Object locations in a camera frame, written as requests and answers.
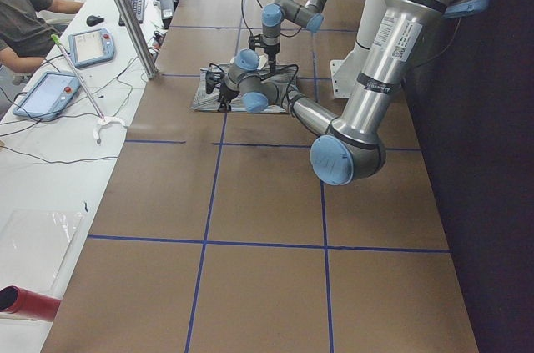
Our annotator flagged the seated person in grey shirt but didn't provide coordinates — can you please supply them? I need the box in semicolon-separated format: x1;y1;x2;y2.
1;0;83;73

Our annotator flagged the navy white striped polo shirt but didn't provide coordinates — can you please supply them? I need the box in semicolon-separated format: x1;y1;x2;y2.
191;56;299;114

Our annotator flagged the black computer mouse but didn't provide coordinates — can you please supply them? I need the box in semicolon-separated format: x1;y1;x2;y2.
86;15;104;27

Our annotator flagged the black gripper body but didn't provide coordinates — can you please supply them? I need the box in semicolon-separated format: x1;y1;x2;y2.
205;70;234;112
248;34;280;62

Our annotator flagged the black keyboard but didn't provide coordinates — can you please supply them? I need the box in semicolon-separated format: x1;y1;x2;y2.
128;0;145;23

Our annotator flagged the far teach pendant tablet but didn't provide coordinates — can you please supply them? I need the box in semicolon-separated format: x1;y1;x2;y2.
68;28;115;68

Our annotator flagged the black cable on white table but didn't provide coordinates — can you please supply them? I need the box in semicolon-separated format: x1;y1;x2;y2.
0;52;145;166

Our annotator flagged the teach pendant tablet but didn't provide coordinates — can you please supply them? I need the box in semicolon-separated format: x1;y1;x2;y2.
13;71;80;120
68;28;115;68

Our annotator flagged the clear plastic sheet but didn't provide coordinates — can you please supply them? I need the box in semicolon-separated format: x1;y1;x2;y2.
1;209;85;295

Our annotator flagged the red cylinder bottle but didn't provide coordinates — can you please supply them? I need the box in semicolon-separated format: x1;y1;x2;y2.
1;285;61;322

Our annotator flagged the near teach pendant tablet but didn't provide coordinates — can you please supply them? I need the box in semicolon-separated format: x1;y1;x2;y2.
13;71;80;120

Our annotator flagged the aluminium frame post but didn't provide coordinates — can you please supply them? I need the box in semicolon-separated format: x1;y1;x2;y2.
114;0;158;79

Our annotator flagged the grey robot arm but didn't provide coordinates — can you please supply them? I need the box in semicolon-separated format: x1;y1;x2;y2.
249;0;327;73
205;0;490;185

